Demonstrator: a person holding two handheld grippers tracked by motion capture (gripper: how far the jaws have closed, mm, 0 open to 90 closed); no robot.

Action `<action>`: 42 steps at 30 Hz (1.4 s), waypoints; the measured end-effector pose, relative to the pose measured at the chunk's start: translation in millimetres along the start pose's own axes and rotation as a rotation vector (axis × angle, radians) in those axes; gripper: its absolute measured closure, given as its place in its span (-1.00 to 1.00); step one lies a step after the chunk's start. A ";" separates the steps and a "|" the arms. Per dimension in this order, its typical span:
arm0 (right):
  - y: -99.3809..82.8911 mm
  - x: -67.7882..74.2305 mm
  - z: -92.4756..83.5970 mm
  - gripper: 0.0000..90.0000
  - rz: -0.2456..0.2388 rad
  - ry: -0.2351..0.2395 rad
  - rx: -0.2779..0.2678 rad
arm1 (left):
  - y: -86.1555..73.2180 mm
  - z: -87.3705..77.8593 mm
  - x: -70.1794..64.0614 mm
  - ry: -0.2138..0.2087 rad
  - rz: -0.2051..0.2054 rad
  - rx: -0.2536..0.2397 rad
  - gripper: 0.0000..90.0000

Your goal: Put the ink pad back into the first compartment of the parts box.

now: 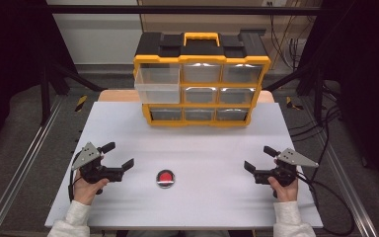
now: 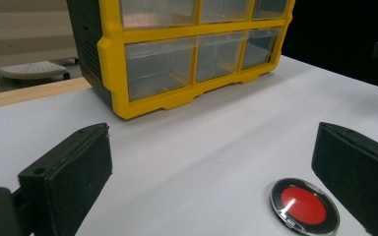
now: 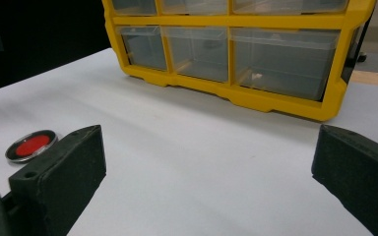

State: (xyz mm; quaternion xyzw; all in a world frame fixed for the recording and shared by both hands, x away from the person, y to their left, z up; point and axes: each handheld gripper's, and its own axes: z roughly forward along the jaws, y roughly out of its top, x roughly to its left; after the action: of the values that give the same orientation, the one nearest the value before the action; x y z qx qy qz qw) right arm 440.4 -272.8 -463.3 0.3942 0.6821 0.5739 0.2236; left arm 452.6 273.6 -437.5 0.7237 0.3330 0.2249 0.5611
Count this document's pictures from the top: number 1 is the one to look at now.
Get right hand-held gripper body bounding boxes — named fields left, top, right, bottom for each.
left=253, top=147, right=320, bottom=188

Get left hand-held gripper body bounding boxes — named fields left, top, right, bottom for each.
left=71, top=141, right=125, bottom=185

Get person's right hand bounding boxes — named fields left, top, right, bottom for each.
left=267, top=175, right=300, bottom=203

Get person's left hand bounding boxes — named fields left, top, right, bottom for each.
left=72, top=157, right=111, bottom=206

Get round red silver-rimmed tin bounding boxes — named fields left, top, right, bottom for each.
left=155, top=169, right=177, bottom=190

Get black yellow striped tape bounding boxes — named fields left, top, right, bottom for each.
left=74, top=95, right=89, bottom=113
left=284, top=96, right=305, bottom=112

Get black metal stand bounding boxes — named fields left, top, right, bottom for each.
left=262, top=60, right=326, bottom=126
left=39, top=60, right=107, bottom=126

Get clear plastic drawer bin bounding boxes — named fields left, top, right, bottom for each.
left=133, top=62, right=182, bottom=106

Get set of clear organizer drawers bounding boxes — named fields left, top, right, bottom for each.
left=149, top=62, right=264, bottom=121

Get black curtain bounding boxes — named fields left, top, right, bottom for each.
left=0, top=0, right=78, bottom=162
left=297, top=0, right=379, bottom=201

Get yellow black organizer cabinet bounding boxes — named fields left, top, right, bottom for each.
left=132, top=29, right=272, bottom=128

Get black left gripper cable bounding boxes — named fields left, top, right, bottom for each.
left=67, top=152, right=84, bottom=202

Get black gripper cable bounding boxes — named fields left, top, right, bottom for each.
left=295, top=172, right=356, bottom=237
left=67, top=152, right=84, bottom=202

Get bundle of black floor cables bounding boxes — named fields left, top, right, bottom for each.
left=288, top=78, right=344, bottom=186

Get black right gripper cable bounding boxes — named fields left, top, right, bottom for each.
left=295, top=172, right=356, bottom=237

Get aluminium rail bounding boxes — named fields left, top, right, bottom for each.
left=320, top=139, right=379, bottom=237
left=0, top=94, right=66, bottom=237

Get black wall cables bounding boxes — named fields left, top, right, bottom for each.
left=268, top=2, right=308, bottom=71

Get black horizontal frame bar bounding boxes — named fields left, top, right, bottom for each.
left=45, top=4, right=324, bottom=16

